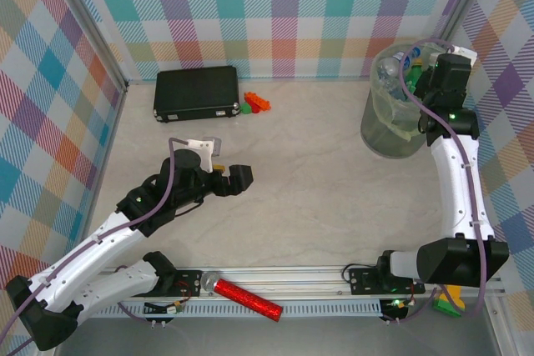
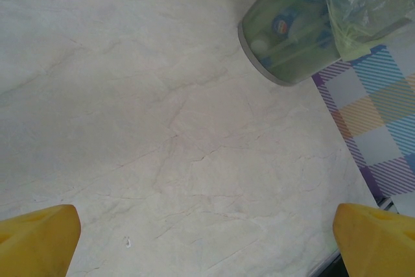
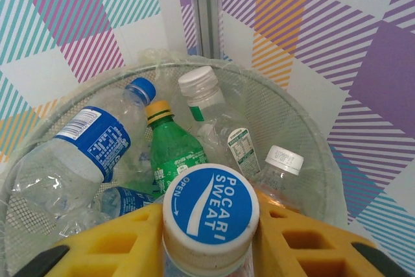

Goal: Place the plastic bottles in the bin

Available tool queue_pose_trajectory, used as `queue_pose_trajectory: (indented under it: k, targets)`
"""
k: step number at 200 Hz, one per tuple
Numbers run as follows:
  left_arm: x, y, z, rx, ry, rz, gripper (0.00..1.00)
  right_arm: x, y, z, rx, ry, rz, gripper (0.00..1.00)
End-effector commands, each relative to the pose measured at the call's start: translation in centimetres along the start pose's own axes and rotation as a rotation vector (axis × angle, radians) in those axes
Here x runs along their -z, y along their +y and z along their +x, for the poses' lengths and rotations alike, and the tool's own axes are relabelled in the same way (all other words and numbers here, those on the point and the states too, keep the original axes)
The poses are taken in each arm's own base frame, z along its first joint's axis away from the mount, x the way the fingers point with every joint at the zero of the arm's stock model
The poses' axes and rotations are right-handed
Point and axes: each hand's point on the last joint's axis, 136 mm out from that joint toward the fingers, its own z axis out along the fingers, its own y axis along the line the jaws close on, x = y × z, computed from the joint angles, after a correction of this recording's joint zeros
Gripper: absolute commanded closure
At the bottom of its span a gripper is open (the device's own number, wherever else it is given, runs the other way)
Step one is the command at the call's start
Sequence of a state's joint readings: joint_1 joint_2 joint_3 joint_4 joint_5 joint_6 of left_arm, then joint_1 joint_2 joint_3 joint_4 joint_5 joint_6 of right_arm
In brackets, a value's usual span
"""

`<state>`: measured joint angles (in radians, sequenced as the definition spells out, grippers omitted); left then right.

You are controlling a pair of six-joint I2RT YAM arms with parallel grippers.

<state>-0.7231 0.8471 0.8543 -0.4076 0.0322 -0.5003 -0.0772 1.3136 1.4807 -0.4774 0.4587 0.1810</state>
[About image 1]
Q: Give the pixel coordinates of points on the plain clear bottle white cap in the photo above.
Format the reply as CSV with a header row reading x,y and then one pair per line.
x,y
390,65

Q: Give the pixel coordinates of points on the red glitter microphone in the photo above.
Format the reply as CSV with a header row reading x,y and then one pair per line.
x,y
246,295

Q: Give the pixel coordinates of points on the orange green toy blocks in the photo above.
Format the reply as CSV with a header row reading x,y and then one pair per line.
x,y
251,96

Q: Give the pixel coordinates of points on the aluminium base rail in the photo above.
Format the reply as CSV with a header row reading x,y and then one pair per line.
x,y
292,281

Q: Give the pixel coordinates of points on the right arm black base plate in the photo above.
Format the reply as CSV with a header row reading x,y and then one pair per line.
x,y
363,281

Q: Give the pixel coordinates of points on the black hard case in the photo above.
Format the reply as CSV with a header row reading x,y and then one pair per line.
x,y
196,93

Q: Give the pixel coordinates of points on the clear Pepsi bottle blue cap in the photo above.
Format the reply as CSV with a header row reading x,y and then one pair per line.
x,y
412,54
394,84

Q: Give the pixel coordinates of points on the clear bottle green neck band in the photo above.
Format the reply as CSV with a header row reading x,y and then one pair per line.
x,y
434,57

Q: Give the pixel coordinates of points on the green Sprite bottle yellow cap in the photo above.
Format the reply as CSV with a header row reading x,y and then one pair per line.
x,y
415,74

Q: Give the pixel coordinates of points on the grey translucent waste bin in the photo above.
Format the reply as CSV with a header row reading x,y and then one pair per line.
x,y
375,135

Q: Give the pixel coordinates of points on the translucent green bin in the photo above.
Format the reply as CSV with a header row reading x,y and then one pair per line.
x,y
388,101

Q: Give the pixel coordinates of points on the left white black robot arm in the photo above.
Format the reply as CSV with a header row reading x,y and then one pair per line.
x,y
83,254

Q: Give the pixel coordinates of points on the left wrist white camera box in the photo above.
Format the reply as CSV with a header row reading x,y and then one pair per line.
x,y
204,149

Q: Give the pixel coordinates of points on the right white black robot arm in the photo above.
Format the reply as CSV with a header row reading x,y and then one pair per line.
x,y
459,189

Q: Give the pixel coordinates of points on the green toy piece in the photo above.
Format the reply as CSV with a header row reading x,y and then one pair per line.
x,y
245,109

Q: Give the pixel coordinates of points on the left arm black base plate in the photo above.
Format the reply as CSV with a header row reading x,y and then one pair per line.
x,y
187,281

